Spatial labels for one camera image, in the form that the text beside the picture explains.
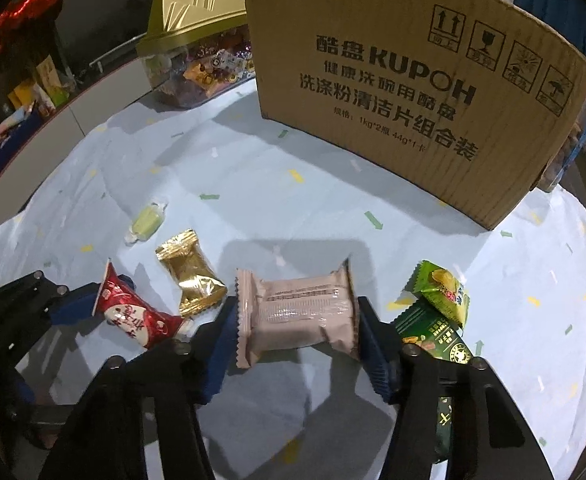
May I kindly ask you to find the gold foil snack packet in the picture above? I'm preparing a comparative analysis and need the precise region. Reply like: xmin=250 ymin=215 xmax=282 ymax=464
xmin=154 ymin=228 xmax=228 ymax=318

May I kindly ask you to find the pile of snack boxes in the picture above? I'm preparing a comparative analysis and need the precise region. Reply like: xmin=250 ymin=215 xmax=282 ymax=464
xmin=0 ymin=55 xmax=68 ymax=211

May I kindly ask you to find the pale green wrapped candy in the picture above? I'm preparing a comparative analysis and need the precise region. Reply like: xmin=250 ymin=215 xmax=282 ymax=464
xmin=125 ymin=201 xmax=168 ymax=245

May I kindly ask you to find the light blue confetti-print cloth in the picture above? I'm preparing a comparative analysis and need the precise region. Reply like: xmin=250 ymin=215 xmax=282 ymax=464
xmin=0 ymin=80 xmax=586 ymax=480

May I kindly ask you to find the small bright green snack packet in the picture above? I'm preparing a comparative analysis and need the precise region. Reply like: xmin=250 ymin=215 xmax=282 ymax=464
xmin=404 ymin=260 xmax=471 ymax=328

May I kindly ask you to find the white television cabinet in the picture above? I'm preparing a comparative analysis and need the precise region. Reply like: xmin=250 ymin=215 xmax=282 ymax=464
xmin=0 ymin=45 xmax=154 ymax=231

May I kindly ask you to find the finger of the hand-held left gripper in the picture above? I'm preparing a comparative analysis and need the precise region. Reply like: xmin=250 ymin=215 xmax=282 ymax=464
xmin=0 ymin=365 xmax=41 ymax=453
xmin=0 ymin=270 xmax=100 ymax=361

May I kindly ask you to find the clear jar of round nuts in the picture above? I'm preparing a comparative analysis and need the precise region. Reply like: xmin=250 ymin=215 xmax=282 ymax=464
xmin=538 ymin=97 xmax=586 ymax=193

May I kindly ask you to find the red white-printed snack packet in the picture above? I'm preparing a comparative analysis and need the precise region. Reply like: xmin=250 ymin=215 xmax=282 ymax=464
xmin=94 ymin=261 xmax=186 ymax=351

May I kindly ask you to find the red foil balloon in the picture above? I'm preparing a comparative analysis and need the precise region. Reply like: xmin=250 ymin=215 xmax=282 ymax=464
xmin=0 ymin=0 xmax=68 ymax=61

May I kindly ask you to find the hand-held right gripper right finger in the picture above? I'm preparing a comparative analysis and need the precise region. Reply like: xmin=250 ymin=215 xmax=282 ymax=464
xmin=355 ymin=296 xmax=556 ymax=480

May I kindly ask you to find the beige pink snack packet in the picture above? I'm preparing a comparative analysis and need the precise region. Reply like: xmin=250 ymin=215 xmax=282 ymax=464
xmin=234 ymin=257 xmax=362 ymax=368

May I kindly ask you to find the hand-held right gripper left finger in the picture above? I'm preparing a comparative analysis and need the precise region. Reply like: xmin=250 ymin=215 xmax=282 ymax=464
xmin=38 ymin=296 xmax=241 ymax=480

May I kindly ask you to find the gold-lidded clear candy container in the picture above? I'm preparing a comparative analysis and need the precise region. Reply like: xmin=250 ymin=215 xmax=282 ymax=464
xmin=135 ymin=0 xmax=256 ymax=108

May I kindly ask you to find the brown cardboard box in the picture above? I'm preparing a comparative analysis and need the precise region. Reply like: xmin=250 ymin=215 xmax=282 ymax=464
xmin=243 ymin=0 xmax=586 ymax=231

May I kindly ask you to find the dark green snack packet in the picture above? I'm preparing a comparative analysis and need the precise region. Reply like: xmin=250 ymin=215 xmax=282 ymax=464
xmin=393 ymin=300 xmax=474 ymax=465

